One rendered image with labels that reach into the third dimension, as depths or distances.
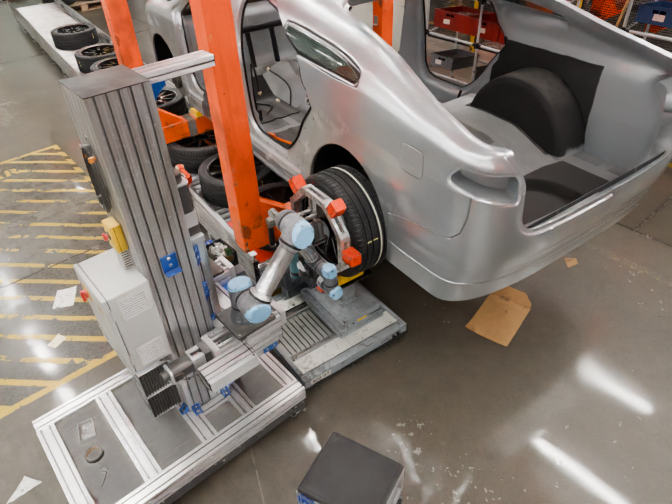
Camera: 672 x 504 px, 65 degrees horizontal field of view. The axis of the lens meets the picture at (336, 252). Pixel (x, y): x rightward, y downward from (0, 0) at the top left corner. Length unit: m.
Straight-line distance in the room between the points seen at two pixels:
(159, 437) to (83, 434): 0.42
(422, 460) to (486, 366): 0.81
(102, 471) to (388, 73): 2.47
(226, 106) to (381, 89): 0.89
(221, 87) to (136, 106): 0.98
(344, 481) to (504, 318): 1.79
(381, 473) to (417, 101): 1.76
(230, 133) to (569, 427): 2.58
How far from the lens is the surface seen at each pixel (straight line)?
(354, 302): 3.57
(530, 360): 3.69
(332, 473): 2.69
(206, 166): 4.73
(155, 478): 2.98
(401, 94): 2.64
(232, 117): 3.11
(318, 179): 3.05
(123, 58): 4.89
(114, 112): 2.10
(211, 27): 2.94
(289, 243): 2.34
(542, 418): 3.43
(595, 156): 4.10
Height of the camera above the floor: 2.70
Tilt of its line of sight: 38 degrees down
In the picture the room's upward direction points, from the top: 2 degrees counter-clockwise
